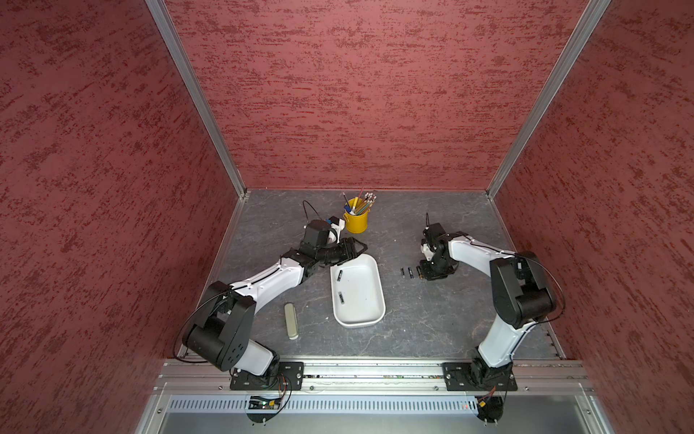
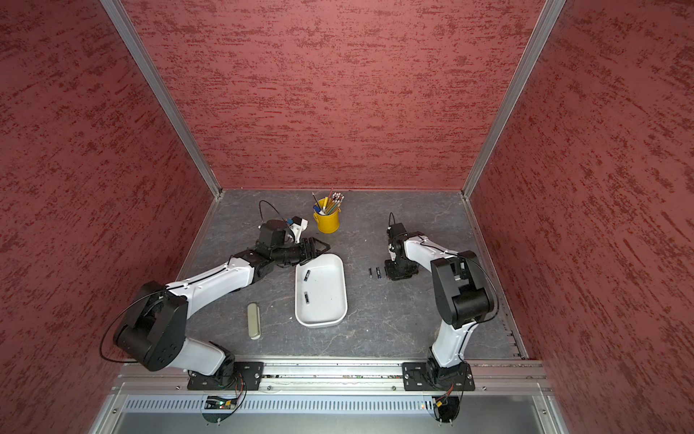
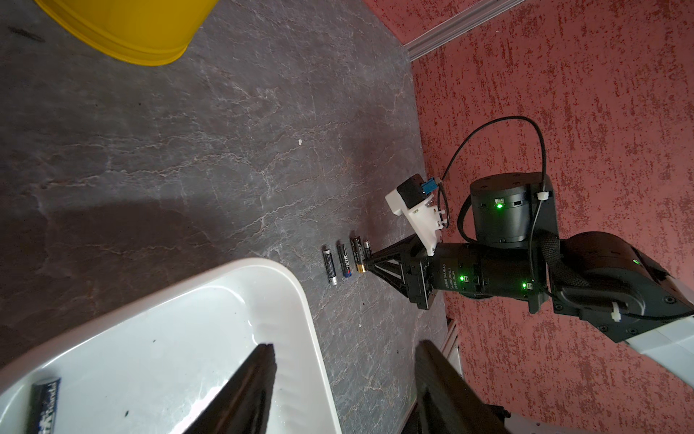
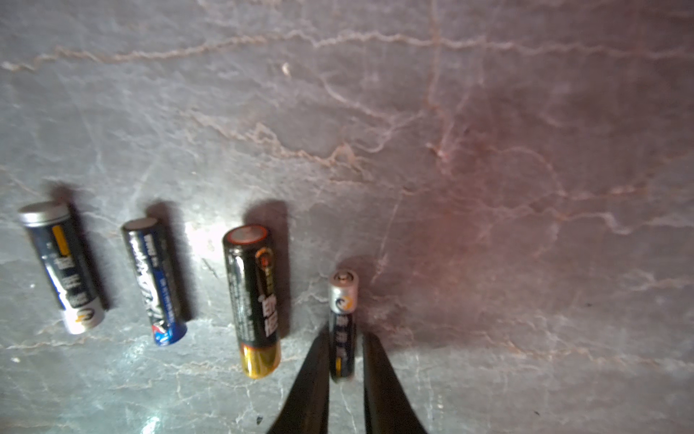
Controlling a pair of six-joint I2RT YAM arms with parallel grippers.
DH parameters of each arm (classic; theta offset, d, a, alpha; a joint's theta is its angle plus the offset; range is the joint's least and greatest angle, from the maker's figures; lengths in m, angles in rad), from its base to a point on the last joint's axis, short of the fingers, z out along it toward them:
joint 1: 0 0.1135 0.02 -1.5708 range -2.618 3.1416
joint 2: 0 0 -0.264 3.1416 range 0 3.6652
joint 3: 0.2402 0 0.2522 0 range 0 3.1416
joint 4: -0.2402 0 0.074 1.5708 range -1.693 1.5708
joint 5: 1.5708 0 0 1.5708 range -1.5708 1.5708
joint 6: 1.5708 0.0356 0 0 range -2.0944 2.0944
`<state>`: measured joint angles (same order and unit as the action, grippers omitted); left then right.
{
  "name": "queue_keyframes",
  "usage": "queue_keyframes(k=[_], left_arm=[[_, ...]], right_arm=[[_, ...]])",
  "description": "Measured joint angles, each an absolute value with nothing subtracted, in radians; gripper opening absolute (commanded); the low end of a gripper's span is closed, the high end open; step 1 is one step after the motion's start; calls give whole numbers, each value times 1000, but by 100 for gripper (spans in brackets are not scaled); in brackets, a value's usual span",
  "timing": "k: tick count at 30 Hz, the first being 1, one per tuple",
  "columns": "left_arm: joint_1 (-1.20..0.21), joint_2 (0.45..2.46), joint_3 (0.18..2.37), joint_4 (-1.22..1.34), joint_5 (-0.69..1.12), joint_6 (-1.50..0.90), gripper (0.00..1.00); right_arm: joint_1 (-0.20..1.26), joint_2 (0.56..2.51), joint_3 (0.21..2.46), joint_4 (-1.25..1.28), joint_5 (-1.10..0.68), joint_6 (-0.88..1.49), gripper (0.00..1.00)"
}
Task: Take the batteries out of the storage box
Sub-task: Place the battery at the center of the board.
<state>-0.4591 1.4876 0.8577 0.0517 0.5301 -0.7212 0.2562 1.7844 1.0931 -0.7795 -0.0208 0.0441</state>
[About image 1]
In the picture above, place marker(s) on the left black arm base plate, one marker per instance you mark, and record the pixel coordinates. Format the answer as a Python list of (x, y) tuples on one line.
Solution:
[(281, 377)]

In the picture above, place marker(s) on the coloured pencils bundle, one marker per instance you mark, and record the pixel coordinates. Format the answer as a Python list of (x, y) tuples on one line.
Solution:
[(359, 205)]

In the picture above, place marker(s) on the yellow pencil cup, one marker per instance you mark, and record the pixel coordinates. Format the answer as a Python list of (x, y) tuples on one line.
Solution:
[(356, 224)]

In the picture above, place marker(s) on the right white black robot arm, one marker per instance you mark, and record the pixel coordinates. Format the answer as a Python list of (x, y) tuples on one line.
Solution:
[(521, 295)]

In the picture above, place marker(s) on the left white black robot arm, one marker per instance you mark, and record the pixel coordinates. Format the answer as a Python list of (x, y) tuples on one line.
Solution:
[(219, 329)]

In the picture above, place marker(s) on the beige oblong case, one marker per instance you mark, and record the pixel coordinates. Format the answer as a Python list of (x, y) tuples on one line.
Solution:
[(291, 321)]

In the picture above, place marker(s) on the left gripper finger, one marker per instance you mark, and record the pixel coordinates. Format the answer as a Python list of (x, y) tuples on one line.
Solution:
[(346, 258), (354, 247)]

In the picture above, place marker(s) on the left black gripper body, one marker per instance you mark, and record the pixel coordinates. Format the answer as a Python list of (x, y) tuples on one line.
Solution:
[(334, 252)]

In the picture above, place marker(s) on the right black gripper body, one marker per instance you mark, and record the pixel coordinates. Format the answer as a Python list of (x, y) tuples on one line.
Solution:
[(437, 268)]

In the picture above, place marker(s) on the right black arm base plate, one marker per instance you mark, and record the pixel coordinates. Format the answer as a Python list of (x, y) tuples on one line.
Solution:
[(455, 376)]

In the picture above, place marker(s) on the right aluminium corner post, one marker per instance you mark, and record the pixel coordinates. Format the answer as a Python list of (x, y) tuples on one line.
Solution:
[(587, 23)]

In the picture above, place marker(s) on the left aluminium corner post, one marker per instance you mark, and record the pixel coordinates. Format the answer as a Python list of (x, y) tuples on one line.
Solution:
[(166, 27)]

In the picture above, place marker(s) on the white oval storage tray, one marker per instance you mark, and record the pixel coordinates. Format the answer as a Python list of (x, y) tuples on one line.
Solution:
[(364, 302)]

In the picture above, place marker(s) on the aluminium front rail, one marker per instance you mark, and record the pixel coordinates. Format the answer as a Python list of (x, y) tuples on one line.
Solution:
[(384, 376)]

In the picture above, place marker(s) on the left controller board with wires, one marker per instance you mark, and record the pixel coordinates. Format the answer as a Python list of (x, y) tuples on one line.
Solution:
[(260, 409)]

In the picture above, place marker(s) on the aluminium corner post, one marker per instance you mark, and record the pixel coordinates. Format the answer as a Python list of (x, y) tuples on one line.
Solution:
[(166, 27), (587, 23)]

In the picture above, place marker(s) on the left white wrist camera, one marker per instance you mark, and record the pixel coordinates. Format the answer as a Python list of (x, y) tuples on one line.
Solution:
[(337, 225)]

